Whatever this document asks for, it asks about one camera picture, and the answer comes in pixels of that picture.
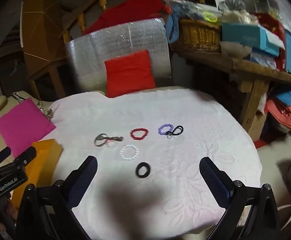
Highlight teal cardboard box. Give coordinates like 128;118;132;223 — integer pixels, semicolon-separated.
222;23;286;57

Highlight orange box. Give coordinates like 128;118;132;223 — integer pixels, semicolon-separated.
10;139;63;209

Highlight black hair tie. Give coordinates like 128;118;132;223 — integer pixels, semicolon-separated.
135;162;153;179

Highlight purple bead bracelet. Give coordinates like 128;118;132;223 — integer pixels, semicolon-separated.
158;124;174;135

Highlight clear plastic bag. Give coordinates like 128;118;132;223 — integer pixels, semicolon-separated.
163;0;223;23

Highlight red bead bracelet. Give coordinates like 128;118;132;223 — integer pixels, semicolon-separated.
130;128;149;141

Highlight red bag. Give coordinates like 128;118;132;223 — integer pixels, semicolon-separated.
253;12;289;72

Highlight white bead bracelet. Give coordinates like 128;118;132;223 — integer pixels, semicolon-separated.
120;144;139;161

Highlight red cushion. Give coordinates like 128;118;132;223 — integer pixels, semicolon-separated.
104;50;156;98

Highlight white embossed blanket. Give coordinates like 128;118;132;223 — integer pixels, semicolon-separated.
18;86;263;233

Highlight red cloth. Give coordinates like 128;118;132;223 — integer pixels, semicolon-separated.
83;0;169;35

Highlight stack of folded clothes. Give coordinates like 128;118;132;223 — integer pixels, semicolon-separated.
264;85;291;132

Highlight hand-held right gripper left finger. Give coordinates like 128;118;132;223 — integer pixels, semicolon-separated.
17;155;98;240

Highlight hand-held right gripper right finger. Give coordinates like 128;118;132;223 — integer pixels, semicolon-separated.
199;157;281;240

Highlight silver foil mat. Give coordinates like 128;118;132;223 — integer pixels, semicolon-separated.
65;17;172;98

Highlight yellow-green hair band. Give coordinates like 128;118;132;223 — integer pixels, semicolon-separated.
202;11;218;23

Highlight wicker basket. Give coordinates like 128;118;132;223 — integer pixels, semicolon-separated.
177;19;223;53

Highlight silver metal bangle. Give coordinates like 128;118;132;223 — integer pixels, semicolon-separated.
94;133;108;147

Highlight wooden bench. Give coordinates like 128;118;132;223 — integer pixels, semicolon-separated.
172;47;291;133

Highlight blue cloth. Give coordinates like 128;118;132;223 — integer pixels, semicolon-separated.
166;5;183;44

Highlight wooden chair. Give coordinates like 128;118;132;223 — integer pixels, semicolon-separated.
59;0;251;45

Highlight pink cloth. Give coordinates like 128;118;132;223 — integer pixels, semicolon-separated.
0;98;56;158

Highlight patterned cloth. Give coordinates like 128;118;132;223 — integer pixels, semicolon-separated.
42;107;54;120

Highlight black carabiner clip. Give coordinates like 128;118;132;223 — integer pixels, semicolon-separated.
167;125;184;138

